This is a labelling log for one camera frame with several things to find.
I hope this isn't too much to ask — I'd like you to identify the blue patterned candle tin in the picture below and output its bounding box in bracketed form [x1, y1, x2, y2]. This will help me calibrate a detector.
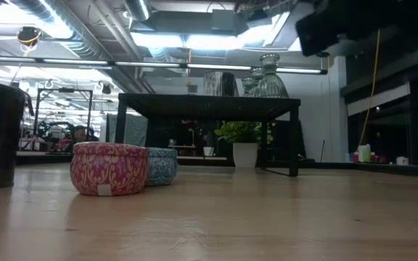
[145, 146, 179, 188]

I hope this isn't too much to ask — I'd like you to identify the green glass candlestick holder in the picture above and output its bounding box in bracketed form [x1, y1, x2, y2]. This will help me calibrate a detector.
[258, 53, 290, 99]
[240, 76, 255, 98]
[249, 67, 266, 98]

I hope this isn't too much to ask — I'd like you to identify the pink patterned candle tin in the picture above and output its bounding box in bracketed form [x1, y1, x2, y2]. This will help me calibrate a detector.
[69, 141, 151, 197]

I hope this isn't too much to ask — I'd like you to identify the black perforated metal shelf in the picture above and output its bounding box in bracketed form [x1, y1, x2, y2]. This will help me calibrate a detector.
[114, 93, 302, 178]

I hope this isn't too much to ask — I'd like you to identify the green plant in white pot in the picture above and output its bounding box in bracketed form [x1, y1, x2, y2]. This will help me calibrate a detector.
[214, 120, 274, 170]

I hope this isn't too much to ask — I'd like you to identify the grey fabric panel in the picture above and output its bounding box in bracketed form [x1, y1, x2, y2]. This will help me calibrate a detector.
[107, 114, 148, 148]

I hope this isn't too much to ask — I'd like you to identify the long LED light bar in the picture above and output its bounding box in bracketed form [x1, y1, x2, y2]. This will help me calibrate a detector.
[0, 56, 329, 75]

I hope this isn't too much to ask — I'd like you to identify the bright ceiling light panel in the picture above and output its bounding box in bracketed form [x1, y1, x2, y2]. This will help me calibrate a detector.
[128, 31, 239, 51]

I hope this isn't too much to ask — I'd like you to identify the person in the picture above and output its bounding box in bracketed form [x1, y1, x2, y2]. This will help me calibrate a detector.
[71, 125, 99, 143]

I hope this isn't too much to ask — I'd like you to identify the white plastic bottle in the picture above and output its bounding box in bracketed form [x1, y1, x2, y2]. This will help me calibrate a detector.
[356, 144, 372, 163]

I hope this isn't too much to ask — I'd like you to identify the silver ventilation duct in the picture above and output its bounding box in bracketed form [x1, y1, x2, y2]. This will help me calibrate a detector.
[123, 0, 152, 22]

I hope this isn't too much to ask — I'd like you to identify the black aluminium table frame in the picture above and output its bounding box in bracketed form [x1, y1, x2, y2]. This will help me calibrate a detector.
[15, 150, 418, 178]

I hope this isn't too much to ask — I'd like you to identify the round black cable reel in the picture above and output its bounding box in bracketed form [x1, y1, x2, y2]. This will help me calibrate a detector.
[16, 25, 43, 47]

